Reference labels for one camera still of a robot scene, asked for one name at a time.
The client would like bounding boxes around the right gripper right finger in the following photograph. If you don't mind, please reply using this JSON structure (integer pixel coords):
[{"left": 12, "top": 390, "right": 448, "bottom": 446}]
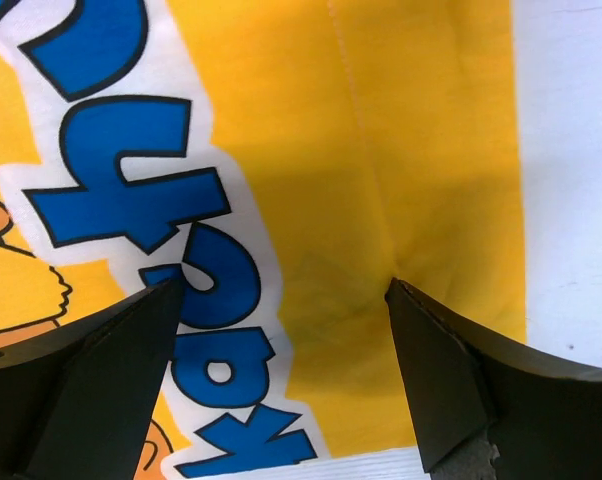
[{"left": 385, "top": 279, "right": 602, "bottom": 479}]

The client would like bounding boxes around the yellow printed cloth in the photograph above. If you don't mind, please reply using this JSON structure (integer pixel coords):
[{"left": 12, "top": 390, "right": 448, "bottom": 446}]
[{"left": 0, "top": 1, "right": 526, "bottom": 479}]

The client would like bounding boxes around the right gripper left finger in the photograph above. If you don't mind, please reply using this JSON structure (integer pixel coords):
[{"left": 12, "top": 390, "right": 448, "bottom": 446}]
[{"left": 0, "top": 280, "right": 183, "bottom": 479}]

